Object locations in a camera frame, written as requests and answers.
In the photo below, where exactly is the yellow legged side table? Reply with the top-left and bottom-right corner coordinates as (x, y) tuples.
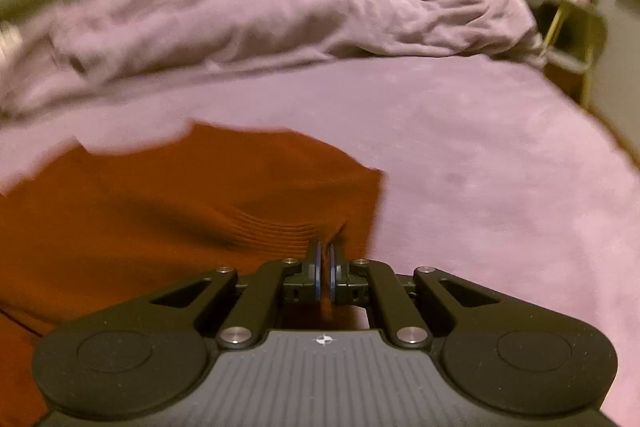
(542, 0), (609, 108)

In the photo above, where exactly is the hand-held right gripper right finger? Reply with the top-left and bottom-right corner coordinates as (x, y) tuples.
(327, 240), (502, 351)

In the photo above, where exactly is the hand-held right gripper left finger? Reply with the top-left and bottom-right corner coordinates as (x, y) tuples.
(146, 240), (327, 351)

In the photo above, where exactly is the crumpled purple duvet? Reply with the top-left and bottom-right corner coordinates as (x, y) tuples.
(0, 0), (547, 118)

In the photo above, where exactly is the purple bed sheet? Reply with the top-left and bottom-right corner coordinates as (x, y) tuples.
(0, 53), (640, 427)

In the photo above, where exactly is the rust brown knit sweater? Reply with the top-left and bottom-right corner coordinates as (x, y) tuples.
(0, 121), (389, 427)

